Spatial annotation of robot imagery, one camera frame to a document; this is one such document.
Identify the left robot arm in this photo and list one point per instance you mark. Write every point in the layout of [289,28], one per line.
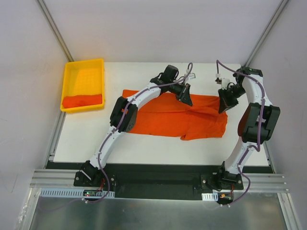
[123,119]

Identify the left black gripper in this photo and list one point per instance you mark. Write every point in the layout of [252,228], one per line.
[184,91]

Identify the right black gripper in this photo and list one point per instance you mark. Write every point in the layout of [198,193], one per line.
[227,94]

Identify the aluminium front rail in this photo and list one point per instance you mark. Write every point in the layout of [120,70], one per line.
[260,182]

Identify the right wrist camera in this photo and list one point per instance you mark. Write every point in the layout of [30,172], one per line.
[222,81]

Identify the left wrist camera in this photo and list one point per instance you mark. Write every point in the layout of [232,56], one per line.
[190,76]

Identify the aluminium frame post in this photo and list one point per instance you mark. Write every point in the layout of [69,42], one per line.
[53,26]
[283,4]

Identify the right white cable duct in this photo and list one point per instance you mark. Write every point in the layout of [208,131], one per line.
[209,197]

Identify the left white cable duct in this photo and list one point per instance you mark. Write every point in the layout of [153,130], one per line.
[75,193]

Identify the white cable duct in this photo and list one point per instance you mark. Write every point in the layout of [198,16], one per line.
[209,197]
[75,193]

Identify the rolled orange t shirt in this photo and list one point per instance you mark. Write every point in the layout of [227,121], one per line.
[81,100]

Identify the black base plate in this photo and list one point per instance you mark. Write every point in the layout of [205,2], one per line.
[150,181]

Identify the right aluminium frame post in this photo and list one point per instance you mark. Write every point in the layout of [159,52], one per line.
[283,4]

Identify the yellow plastic bin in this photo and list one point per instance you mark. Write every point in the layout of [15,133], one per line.
[83,78]

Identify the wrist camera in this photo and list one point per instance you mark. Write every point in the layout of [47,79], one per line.
[190,76]
[222,81]

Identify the left aluminium frame post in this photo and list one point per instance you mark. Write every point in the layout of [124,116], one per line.
[53,26]

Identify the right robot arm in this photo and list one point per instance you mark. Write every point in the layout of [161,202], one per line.
[255,127]

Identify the orange t shirt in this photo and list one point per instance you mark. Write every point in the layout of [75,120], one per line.
[168,117]
[81,100]

